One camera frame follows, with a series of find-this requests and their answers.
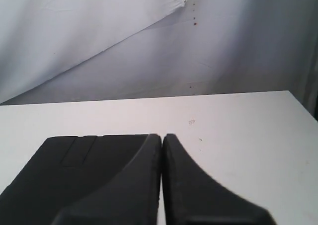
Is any black plastic tool case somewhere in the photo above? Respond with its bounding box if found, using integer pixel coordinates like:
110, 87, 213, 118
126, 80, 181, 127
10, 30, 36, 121
0, 135, 147, 225

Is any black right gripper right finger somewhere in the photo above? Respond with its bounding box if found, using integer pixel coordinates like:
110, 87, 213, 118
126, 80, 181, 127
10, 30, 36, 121
162, 134, 276, 225

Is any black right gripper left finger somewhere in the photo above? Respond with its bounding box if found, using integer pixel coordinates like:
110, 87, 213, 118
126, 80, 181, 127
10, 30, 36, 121
52, 134, 161, 225

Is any white backdrop cloth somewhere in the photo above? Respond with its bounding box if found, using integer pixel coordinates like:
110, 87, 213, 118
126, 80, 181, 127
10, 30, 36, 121
0, 0, 318, 105

